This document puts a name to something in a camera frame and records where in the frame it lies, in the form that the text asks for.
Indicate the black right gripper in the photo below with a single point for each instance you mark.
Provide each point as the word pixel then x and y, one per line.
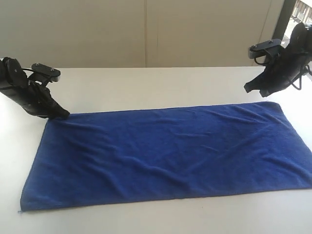
pixel 287 70

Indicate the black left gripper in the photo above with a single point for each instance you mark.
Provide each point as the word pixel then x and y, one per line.
pixel 37 101

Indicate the blue microfiber towel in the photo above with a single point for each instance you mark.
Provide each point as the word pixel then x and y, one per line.
pixel 163 154

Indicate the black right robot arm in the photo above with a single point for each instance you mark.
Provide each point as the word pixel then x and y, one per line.
pixel 301 38

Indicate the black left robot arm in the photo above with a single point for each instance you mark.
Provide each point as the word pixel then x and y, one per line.
pixel 12 76

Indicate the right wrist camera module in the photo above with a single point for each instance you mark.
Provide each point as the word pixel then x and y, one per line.
pixel 269 49

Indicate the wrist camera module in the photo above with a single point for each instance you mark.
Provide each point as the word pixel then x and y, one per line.
pixel 44 74
pixel 269 49

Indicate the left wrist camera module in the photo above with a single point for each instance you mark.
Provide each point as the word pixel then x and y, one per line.
pixel 44 74

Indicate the dark window frame post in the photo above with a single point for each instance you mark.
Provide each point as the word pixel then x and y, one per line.
pixel 277 19

